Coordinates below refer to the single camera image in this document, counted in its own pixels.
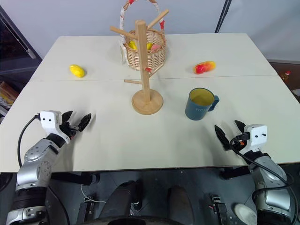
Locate thin white wire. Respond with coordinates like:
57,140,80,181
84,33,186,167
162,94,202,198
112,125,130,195
80,184,106,204

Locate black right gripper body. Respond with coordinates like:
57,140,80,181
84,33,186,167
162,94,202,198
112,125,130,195
228,132,249,153

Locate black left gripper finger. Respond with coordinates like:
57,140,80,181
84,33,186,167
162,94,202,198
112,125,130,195
61,111,74,124
78,113,92,132

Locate blue mug with yellow inside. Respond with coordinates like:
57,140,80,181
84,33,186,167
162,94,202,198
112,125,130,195
184,88,221,121

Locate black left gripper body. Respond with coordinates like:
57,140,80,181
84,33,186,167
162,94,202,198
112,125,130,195
60,121,80,140

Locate wooden mug tree stand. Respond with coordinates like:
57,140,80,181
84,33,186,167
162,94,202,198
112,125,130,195
109,9,169,115

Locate black table bracket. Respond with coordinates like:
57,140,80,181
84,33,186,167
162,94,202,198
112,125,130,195
50,172,100,186
219,165,252,180

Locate black pole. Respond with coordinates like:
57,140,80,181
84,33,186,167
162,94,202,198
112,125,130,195
214,0,232,34

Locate yellow toy lemon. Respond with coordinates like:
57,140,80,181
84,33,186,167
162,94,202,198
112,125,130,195
69,64,86,78

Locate black floor device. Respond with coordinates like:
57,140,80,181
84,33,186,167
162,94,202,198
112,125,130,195
76,198,95,221
209,193,228,225

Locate red and yellow toy mango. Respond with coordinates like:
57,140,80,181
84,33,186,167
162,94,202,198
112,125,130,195
193,60,217,75

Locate wicker basket with handle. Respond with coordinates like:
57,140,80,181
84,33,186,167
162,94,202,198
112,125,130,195
119,0,168,71

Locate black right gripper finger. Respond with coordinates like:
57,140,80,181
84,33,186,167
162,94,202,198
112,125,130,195
234,120,246,135
214,124,232,152

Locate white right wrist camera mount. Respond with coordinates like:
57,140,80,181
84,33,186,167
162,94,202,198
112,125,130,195
243,125,268,151

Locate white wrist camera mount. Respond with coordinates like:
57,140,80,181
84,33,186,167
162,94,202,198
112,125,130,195
39,110,71,144
243,125,268,151

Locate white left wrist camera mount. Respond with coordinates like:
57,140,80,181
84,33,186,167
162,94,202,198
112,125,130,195
39,110,71,144

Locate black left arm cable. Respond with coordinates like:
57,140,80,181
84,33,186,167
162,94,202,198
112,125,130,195
17,114,42,167

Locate cardboard box with clutter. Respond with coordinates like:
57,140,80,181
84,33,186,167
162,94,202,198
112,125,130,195
0,81,20,118

